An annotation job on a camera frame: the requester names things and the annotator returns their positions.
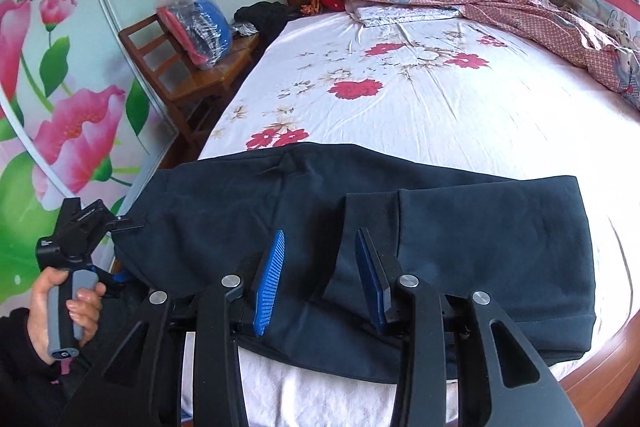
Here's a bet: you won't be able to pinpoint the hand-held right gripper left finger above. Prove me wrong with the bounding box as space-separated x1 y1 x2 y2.
57 228 287 427

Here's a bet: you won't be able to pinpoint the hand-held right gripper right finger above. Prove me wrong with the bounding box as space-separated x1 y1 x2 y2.
354 227 584 427

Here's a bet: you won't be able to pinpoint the black pants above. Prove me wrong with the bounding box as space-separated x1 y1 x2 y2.
113 142 597 384

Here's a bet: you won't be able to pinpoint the person's left forearm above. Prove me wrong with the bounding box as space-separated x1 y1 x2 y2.
0 307 108 427

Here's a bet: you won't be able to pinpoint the person's left hand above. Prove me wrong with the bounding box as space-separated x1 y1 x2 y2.
27 268 108 366

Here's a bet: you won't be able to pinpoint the floral wardrobe doors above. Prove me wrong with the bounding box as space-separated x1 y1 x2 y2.
0 0 189 309

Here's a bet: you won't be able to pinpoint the wooden chair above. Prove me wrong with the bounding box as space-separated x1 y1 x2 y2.
118 11 262 154

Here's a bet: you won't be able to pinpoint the bed with floral sheet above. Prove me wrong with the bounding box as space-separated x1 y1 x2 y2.
181 11 640 427

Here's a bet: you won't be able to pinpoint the clear plastic bag of clothes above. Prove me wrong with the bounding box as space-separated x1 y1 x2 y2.
155 0 234 71

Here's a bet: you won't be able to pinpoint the black clothes pile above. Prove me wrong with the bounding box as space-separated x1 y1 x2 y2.
233 0 297 54

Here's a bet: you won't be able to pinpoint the folded white patterned cloth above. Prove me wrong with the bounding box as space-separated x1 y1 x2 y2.
357 4 464 28

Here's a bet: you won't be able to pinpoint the pink patterned quilt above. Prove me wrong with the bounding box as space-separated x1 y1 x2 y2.
329 0 640 108

